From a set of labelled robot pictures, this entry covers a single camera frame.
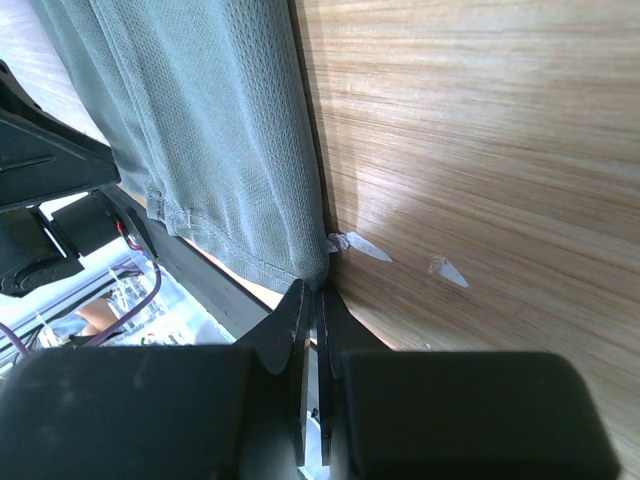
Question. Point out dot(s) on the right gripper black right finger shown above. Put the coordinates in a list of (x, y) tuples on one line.
[(387, 414)]

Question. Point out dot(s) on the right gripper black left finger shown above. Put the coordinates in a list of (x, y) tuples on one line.
[(164, 412)]

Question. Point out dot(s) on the grey t shirt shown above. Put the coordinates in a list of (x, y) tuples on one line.
[(202, 103)]

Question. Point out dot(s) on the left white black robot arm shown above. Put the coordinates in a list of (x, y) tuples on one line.
[(57, 196)]

